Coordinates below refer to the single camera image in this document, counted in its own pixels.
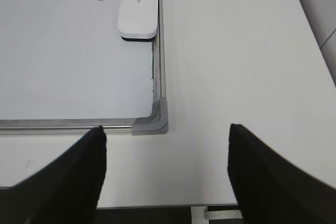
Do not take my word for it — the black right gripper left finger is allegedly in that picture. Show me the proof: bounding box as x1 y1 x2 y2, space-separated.
1 126 107 223

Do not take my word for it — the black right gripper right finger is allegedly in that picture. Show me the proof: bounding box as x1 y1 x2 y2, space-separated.
227 124 335 223

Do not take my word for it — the white rectangular board eraser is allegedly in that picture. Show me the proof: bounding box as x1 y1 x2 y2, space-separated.
117 0 159 41

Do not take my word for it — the white whiteboard with grey frame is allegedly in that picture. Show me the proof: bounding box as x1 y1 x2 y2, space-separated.
1 0 169 135

